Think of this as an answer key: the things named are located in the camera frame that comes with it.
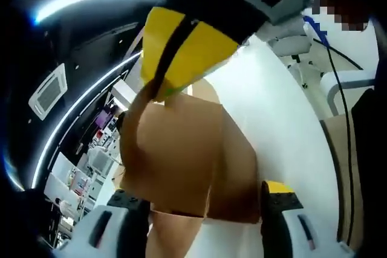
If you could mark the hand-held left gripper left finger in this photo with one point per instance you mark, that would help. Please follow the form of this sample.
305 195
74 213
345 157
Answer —
115 230

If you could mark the brown paper box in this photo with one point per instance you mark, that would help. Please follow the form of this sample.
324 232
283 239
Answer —
181 149

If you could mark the white mesh office chair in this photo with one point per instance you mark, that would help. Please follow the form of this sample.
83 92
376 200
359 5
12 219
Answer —
101 159

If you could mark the person's black clothing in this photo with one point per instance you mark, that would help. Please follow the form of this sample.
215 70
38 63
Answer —
372 149

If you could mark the ceiling air conditioner unit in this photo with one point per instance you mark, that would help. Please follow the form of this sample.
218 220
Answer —
46 92

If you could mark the purple wall screen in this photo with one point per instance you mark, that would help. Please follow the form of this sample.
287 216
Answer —
106 117

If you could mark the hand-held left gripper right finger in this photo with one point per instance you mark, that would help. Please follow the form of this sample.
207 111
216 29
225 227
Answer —
290 230

